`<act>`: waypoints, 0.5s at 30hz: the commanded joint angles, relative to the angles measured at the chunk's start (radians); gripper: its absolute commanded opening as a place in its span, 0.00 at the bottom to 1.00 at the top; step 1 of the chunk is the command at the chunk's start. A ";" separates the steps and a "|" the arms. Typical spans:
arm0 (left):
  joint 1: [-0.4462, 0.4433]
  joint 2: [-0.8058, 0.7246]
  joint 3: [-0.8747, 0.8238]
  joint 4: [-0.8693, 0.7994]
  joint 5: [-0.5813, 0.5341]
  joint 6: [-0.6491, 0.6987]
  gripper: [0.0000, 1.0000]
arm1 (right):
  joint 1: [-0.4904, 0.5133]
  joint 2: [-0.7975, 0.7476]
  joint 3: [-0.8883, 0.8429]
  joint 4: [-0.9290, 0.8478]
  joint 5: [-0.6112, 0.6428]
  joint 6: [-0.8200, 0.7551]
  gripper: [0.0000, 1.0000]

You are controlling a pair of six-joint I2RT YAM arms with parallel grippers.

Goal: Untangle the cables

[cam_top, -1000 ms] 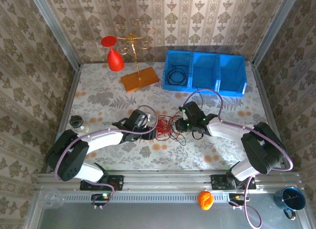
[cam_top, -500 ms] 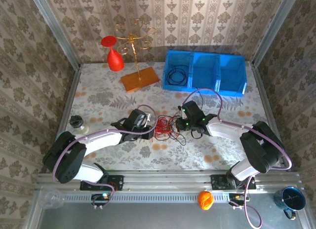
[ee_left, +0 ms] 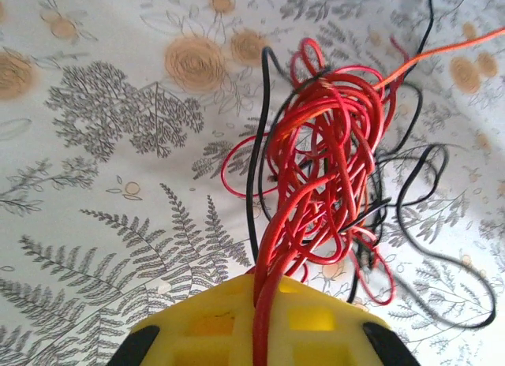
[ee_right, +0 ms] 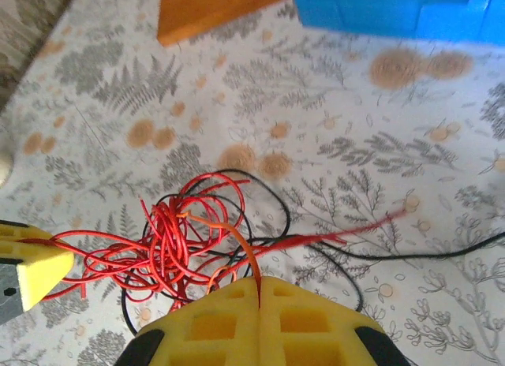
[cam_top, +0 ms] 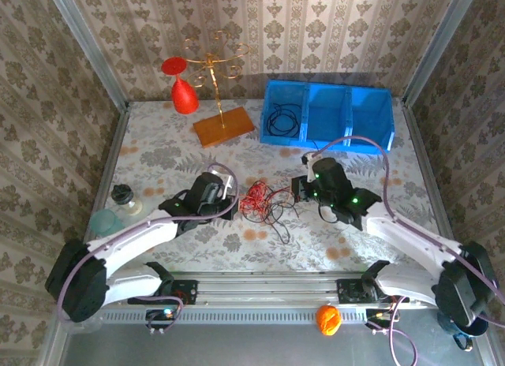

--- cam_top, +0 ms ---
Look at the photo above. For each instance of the blue three-compartment bin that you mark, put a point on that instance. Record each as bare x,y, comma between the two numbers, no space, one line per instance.
327,105

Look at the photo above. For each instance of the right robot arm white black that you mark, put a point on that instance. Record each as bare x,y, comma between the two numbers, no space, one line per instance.
410,234

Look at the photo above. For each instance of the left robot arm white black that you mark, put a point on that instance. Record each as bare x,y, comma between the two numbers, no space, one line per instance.
130,236

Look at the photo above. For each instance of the floral patterned tablecloth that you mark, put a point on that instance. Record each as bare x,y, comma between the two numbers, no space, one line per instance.
236,243

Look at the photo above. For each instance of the gold glass rack wooden base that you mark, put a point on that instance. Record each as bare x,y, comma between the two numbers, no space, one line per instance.
223,127

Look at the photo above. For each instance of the small jar black lid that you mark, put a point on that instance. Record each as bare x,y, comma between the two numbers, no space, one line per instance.
122,194

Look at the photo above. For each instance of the red plastic wine glass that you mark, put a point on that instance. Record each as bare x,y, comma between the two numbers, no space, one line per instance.
183,95

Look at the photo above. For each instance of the teal translucent cup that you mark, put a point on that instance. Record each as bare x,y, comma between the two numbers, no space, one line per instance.
103,222

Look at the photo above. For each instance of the small black controller board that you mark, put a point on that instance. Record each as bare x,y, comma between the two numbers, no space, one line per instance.
378,316
161,316

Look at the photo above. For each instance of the orange ball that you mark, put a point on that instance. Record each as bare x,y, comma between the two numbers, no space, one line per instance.
328,320

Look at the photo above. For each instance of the clear plastic cup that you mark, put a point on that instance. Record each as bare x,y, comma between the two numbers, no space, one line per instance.
92,326

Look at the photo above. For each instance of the dark blue mug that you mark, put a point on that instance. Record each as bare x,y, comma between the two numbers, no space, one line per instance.
459,330

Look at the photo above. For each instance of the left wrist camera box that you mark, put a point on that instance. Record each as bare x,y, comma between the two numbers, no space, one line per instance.
227,184

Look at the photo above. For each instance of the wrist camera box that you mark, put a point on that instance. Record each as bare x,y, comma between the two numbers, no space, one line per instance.
309,159
227,184

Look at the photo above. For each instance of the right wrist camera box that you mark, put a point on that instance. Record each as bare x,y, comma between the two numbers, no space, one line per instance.
309,159

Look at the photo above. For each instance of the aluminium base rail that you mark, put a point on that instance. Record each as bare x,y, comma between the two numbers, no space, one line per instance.
268,287

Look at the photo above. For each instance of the aluminium frame side rail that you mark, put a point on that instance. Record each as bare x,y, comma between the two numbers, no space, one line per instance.
423,145
111,153

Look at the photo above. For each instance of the aluminium frame corner post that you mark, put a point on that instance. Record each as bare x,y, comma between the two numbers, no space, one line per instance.
87,46
442,46

